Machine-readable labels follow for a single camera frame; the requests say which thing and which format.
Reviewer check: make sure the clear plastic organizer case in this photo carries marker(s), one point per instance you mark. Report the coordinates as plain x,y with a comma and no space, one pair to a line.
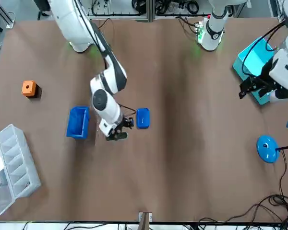
14,163

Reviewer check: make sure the blue desk lamp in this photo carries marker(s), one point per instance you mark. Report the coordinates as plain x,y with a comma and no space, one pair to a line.
267,149

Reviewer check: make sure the blue storage box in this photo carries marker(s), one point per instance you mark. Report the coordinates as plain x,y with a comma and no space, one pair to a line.
78,122

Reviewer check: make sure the aluminium profile post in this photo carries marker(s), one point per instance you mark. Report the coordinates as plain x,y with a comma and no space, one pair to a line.
145,220

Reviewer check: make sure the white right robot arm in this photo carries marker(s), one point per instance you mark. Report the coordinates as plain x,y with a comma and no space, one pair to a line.
69,24

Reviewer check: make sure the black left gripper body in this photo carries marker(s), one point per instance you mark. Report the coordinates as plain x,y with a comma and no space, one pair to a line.
265,76

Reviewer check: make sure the long metal screw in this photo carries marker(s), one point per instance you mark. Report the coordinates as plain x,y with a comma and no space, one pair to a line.
142,118

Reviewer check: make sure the orange and black button box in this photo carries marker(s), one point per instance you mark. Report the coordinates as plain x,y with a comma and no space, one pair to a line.
28,87

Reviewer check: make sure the pile of small screws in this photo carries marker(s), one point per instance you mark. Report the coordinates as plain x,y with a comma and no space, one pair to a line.
27,184

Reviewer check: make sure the turquoise plastic box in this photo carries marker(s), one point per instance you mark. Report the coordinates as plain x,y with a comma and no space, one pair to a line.
254,60

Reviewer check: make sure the person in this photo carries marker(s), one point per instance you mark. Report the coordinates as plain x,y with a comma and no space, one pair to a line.
42,6

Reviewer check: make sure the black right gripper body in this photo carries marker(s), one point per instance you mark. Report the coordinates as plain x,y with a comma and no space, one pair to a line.
122,128

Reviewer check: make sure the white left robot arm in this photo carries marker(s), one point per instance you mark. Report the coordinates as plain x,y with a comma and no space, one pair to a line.
212,33

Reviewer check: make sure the aluminium rack frame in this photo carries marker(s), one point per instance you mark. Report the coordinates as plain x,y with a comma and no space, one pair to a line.
150,12

